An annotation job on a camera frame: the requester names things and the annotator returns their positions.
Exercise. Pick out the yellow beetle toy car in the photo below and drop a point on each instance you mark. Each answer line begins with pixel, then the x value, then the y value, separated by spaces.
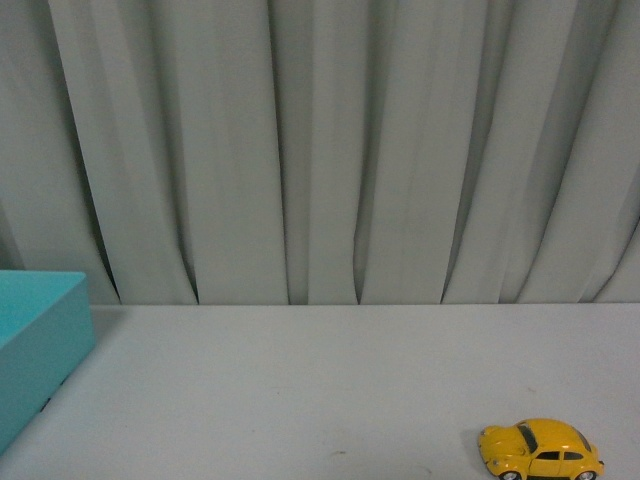
pixel 539 448

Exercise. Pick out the grey pleated curtain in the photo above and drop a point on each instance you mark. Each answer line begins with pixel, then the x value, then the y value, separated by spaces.
pixel 324 152

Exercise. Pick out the turquoise storage box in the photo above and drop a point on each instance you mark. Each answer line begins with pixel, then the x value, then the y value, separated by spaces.
pixel 46 332

